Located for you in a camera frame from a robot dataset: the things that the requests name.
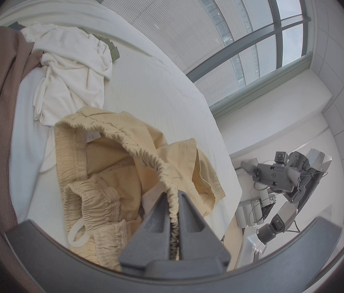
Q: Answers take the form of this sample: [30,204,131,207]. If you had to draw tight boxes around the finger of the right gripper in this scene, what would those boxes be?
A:
[240,160,258,176]

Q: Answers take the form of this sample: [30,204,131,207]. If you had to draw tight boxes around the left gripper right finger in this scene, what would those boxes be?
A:
[178,191,232,267]

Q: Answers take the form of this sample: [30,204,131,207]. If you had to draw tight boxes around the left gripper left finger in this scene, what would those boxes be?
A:
[119,191,171,270]

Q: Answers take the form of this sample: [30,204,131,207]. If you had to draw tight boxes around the yellow shorts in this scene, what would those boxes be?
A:
[54,107,226,271]

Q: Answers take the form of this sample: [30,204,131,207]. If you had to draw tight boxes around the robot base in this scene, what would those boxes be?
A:
[234,191,282,266]

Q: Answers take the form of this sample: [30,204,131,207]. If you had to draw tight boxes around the bed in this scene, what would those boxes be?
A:
[0,0,242,274]

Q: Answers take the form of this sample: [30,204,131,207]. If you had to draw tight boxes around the window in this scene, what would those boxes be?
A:
[100,0,313,109]

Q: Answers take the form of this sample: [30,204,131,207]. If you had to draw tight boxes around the plain white garment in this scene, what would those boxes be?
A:
[9,69,57,222]

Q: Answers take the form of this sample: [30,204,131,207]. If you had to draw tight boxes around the olive green garment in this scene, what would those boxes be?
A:
[91,34,120,62]

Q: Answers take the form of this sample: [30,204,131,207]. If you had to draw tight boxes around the cream white garment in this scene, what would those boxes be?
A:
[22,23,113,127]

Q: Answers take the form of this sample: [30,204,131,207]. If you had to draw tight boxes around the dark grey garment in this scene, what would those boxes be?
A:
[0,22,26,32]

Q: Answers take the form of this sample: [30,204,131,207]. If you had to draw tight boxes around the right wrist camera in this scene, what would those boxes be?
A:
[274,151,288,167]

